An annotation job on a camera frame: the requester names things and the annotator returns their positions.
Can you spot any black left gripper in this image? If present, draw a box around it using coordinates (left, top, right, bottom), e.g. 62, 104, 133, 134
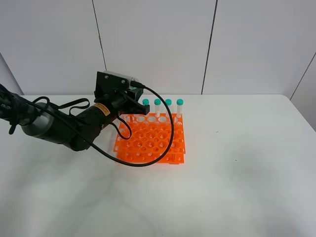
94, 88, 150, 123

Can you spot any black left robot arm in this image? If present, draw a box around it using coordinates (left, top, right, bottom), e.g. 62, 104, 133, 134
0, 86, 150, 152

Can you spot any rack tube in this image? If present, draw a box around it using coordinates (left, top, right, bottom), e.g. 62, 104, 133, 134
154, 99, 161, 118
142, 99, 150, 106
176, 99, 184, 118
165, 99, 172, 118

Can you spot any orange test tube rack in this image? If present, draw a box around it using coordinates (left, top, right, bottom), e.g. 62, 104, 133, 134
114, 113, 186, 164

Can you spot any black left camera cable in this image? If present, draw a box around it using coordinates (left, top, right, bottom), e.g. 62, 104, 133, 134
0, 81, 175, 168

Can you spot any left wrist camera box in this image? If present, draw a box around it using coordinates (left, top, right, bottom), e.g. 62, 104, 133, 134
94, 71, 143, 102

